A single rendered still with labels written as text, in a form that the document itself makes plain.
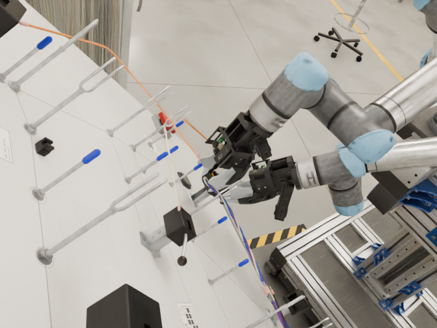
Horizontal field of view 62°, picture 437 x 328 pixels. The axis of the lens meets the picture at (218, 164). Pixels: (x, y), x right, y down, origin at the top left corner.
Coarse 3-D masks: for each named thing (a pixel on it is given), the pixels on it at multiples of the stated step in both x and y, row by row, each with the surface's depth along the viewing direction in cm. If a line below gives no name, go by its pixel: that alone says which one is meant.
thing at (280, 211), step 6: (282, 186) 96; (288, 186) 91; (294, 186) 91; (282, 192) 92; (288, 192) 92; (282, 198) 93; (288, 198) 92; (276, 204) 97; (282, 204) 93; (288, 204) 93; (276, 210) 95; (282, 210) 94; (276, 216) 95; (282, 216) 95
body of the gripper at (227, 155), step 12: (240, 120) 71; (216, 132) 76; (228, 132) 75; (240, 132) 74; (252, 132) 74; (264, 132) 72; (216, 144) 76; (228, 144) 73; (240, 144) 74; (252, 144) 77; (216, 156) 75; (228, 156) 73; (240, 156) 75; (252, 156) 77; (228, 168) 77
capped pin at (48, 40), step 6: (48, 36) 44; (42, 42) 44; (48, 42) 44; (36, 48) 45; (42, 48) 45; (30, 54) 45; (24, 60) 45; (12, 66) 45; (6, 72) 45; (0, 78) 45; (6, 78) 46
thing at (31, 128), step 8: (104, 64) 42; (96, 72) 42; (112, 72) 44; (104, 80) 44; (80, 88) 43; (96, 88) 44; (72, 96) 44; (64, 104) 44; (48, 112) 44; (56, 112) 44; (40, 120) 44; (32, 128) 44
